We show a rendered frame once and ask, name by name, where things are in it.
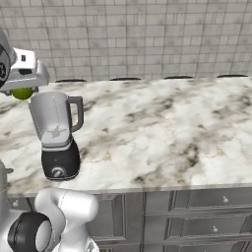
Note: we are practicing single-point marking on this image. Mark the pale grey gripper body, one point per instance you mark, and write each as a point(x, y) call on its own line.
point(41, 77)

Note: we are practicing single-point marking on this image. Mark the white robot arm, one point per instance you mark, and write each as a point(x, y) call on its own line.
point(67, 210)

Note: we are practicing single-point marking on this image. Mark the green lime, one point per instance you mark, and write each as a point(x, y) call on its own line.
point(22, 93)

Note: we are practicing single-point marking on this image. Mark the grey blender with black base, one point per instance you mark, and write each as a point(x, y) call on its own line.
point(55, 131)

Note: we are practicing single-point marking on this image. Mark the silver blender knob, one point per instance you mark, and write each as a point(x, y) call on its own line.
point(58, 172)

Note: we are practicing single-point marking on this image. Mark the grey blender lid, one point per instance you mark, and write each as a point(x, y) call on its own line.
point(3, 180)

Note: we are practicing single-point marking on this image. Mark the black stool seat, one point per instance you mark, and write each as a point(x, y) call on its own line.
point(125, 79)
point(178, 77)
point(232, 76)
point(70, 80)

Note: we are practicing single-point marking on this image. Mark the silver drawer knob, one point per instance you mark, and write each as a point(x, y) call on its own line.
point(215, 229)
point(15, 203)
point(225, 199)

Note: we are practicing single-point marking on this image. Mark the grey drawer front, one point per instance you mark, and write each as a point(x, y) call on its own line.
point(210, 247)
point(210, 226)
point(23, 204)
point(213, 198)

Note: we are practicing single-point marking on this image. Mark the grey cupboard door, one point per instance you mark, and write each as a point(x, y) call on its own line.
point(105, 216)

